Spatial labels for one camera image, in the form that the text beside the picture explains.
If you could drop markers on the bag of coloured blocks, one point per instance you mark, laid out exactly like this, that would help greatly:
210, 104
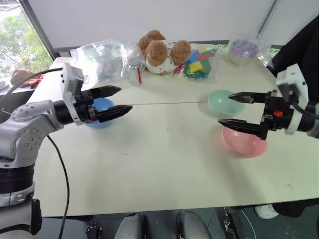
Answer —
197, 66

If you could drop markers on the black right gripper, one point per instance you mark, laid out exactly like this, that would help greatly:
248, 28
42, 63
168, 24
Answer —
276, 112

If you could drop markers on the clear crumpled plastic bag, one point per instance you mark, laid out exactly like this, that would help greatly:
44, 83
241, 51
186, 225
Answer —
102, 59

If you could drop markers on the grey rounded robot leg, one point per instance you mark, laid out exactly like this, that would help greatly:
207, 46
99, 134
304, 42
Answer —
194, 226
129, 227

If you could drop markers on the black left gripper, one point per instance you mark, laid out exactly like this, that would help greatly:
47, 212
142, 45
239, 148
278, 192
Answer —
83, 104

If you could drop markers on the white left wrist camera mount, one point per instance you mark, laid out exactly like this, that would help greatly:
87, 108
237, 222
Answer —
71, 77

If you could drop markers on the white sneaker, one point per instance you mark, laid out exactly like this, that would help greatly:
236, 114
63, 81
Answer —
265, 211

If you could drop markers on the brown and white plush toy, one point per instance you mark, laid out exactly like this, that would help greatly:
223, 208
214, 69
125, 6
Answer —
159, 53

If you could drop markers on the pink-red plastic bowl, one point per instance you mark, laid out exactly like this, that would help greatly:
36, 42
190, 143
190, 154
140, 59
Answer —
243, 147

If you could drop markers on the green plastic bowl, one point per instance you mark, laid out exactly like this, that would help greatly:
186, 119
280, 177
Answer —
221, 105

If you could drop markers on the bagged purple and white bowl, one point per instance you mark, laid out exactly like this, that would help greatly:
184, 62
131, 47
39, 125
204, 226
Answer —
243, 49

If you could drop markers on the black floor stand bracket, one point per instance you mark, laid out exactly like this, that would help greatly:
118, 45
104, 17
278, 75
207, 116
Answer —
93, 231
233, 224

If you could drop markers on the red-brown cloth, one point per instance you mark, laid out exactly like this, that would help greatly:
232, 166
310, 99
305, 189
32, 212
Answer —
27, 78

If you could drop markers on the bagged can with red stripe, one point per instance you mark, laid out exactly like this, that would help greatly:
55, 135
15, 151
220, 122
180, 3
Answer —
135, 74

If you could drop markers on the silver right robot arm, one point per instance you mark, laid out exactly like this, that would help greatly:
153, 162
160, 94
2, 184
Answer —
311, 120

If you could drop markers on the blue plastic bowl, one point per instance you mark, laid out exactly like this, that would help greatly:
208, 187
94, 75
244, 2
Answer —
106, 104

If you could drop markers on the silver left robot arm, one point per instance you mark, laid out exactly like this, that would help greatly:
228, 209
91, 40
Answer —
23, 124

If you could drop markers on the person in black clothes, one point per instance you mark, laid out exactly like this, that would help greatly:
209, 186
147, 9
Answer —
299, 52

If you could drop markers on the dark window frame post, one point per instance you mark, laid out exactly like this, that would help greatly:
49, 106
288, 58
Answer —
40, 30

